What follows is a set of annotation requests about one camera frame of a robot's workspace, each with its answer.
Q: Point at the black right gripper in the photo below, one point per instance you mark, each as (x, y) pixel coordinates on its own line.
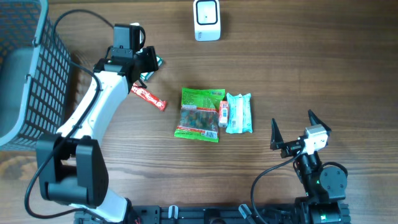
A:
(292, 147)

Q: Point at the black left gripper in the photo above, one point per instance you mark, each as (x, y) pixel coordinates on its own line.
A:
(149, 59)

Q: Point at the green white small packet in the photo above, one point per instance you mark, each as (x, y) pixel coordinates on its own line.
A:
(146, 76)

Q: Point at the red chocolate bar wrapper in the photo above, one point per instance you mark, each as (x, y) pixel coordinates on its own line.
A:
(148, 97)

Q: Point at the mint green wipes packet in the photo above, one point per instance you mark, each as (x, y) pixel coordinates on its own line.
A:
(240, 119)

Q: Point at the small orange white box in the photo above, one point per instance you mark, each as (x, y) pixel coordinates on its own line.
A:
(223, 114)

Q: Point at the green gummy candy bag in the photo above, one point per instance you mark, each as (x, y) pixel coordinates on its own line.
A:
(199, 114)

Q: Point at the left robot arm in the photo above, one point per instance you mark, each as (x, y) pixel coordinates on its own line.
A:
(71, 169)

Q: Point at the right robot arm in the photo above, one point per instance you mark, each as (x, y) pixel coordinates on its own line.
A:
(324, 182)

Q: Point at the white barcode scanner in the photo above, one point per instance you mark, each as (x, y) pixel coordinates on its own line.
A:
(207, 20)

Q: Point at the grey mesh plastic basket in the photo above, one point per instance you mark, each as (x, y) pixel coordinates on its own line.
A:
(35, 74)

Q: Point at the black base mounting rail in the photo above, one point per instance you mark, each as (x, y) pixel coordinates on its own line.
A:
(277, 213)

